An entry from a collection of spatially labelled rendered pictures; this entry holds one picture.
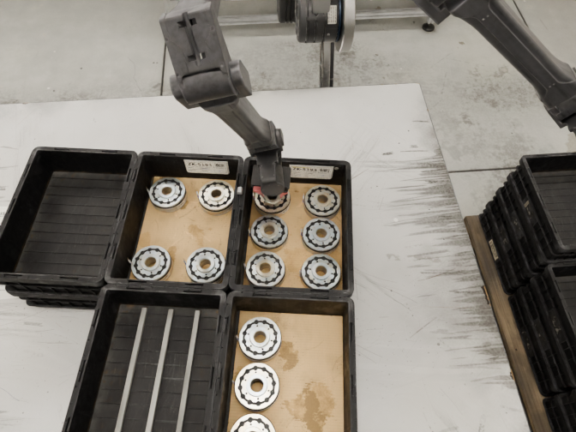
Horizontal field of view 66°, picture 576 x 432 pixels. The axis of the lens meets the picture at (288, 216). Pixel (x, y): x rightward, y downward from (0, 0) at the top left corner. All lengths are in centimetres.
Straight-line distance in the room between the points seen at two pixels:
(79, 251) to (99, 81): 182
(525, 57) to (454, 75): 222
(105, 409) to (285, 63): 229
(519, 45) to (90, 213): 112
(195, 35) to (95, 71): 245
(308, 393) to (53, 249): 78
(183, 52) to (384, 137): 108
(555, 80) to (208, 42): 58
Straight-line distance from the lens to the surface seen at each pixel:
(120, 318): 123
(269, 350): 111
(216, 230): 127
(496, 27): 79
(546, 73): 89
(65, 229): 140
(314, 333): 115
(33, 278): 124
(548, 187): 203
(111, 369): 120
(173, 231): 129
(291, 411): 111
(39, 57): 335
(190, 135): 165
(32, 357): 143
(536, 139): 289
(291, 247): 123
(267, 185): 105
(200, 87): 69
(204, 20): 68
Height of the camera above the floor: 193
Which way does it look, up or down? 60 degrees down
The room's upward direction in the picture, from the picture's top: 1 degrees clockwise
